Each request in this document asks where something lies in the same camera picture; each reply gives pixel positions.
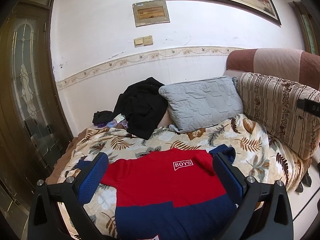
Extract small framed wall panel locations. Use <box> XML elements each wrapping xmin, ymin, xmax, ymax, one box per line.
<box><xmin>132</xmin><ymin>0</ymin><xmax>170</xmax><ymax>27</ymax></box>

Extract leaf pattern beige blanket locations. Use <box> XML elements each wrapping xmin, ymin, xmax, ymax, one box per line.
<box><xmin>46</xmin><ymin>113</ymin><xmax>313</xmax><ymax>239</ymax></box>

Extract grey quilted pillow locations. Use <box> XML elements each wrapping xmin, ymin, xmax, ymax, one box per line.
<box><xmin>158</xmin><ymin>76</ymin><xmax>244</xmax><ymax>133</ymax></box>

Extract brown and pink headboard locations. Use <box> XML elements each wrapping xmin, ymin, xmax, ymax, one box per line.
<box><xmin>225</xmin><ymin>48</ymin><xmax>319</xmax><ymax>90</ymax></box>

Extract beige wall switch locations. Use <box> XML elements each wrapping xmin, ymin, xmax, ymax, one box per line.
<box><xmin>143</xmin><ymin>35</ymin><xmax>153</xmax><ymax>46</ymax></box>
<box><xmin>133</xmin><ymin>37</ymin><xmax>144</xmax><ymax>47</ymax></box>

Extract wooden window frame right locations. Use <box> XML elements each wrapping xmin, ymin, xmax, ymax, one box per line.
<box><xmin>289</xmin><ymin>1</ymin><xmax>319</xmax><ymax>55</ymax></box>

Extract black garment pile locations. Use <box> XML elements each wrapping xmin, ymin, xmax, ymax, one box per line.
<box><xmin>112</xmin><ymin>77</ymin><xmax>168</xmax><ymax>140</ymax></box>

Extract red and navy boys sweater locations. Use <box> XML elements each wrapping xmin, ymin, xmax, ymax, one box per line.
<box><xmin>99</xmin><ymin>148</ymin><xmax>236</xmax><ymax>239</ymax></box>

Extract beige wall switch right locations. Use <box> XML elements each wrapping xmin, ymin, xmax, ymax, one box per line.
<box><xmin>143</xmin><ymin>35</ymin><xmax>153</xmax><ymax>46</ymax></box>

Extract striped floral brown cushion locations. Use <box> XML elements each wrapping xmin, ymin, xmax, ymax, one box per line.
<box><xmin>237</xmin><ymin>72</ymin><xmax>319</xmax><ymax>160</ymax></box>

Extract small dark purple clothes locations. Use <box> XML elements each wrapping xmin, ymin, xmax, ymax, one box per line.
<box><xmin>92</xmin><ymin>111</ymin><xmax>128</xmax><ymax>129</ymax></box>

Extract wooden glass panel door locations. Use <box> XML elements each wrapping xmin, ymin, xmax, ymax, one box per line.
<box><xmin>0</xmin><ymin>0</ymin><xmax>73</xmax><ymax>240</ymax></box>

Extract beige wall switch left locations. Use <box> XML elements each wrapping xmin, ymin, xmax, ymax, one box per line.
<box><xmin>133</xmin><ymin>37</ymin><xmax>144</xmax><ymax>47</ymax></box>

